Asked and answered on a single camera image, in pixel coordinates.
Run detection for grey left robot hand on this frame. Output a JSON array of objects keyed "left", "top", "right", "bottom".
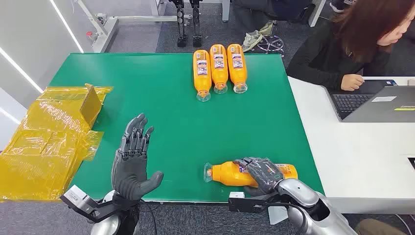
[{"left": 111, "top": 113, "right": 164, "bottom": 201}]

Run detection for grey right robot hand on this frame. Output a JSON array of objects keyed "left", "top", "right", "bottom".
[{"left": 234, "top": 157, "right": 286, "bottom": 197}]

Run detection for orange juice bottle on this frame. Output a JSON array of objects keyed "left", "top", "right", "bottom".
[
  {"left": 203, "top": 161, "right": 298, "bottom": 188},
  {"left": 209, "top": 44, "right": 229, "bottom": 95},
  {"left": 193, "top": 49, "right": 212, "bottom": 102},
  {"left": 227, "top": 43, "right": 248, "bottom": 94}
]

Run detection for green table mat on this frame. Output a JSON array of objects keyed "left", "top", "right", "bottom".
[{"left": 48, "top": 52, "right": 325, "bottom": 204}]

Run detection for yellow film wrapped cardboard box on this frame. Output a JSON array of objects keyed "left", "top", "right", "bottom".
[{"left": 0, "top": 83, "right": 114, "bottom": 202}]

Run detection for white desk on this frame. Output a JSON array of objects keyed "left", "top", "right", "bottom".
[{"left": 288, "top": 76, "right": 415, "bottom": 215}]

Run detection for brown shoe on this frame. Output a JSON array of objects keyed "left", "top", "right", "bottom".
[{"left": 355, "top": 218, "right": 408, "bottom": 235}]

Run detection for grey laptop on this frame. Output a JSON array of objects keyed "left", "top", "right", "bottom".
[{"left": 324, "top": 79, "right": 415, "bottom": 123}]

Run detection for person's hand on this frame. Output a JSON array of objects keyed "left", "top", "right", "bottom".
[{"left": 341, "top": 73, "right": 365, "bottom": 92}]

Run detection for chrome chair base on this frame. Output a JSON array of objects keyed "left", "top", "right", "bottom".
[{"left": 257, "top": 20, "right": 285, "bottom": 56}]

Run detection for beige sneaker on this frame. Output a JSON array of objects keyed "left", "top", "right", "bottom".
[{"left": 241, "top": 29, "right": 264, "bottom": 53}]

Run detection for black robot leg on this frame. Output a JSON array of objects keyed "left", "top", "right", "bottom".
[
  {"left": 169, "top": 0, "right": 188, "bottom": 48},
  {"left": 189, "top": 0, "right": 203, "bottom": 48}
]

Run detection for person in dark clothes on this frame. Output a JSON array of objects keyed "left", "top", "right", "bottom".
[{"left": 231, "top": 0, "right": 313, "bottom": 24}]

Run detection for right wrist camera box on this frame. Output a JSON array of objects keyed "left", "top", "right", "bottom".
[{"left": 228, "top": 191, "right": 280, "bottom": 215}]

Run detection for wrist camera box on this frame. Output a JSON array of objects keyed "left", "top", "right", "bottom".
[
  {"left": 60, "top": 185, "right": 108, "bottom": 224},
  {"left": 228, "top": 191, "right": 280, "bottom": 215}
]

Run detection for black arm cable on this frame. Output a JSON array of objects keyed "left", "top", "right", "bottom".
[{"left": 139, "top": 200, "right": 159, "bottom": 235}]

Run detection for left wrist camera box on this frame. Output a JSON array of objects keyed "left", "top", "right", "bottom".
[{"left": 60, "top": 185, "right": 108, "bottom": 224}]

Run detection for white metal frame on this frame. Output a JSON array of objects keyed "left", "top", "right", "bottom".
[{"left": 74, "top": 0, "right": 195, "bottom": 53}]

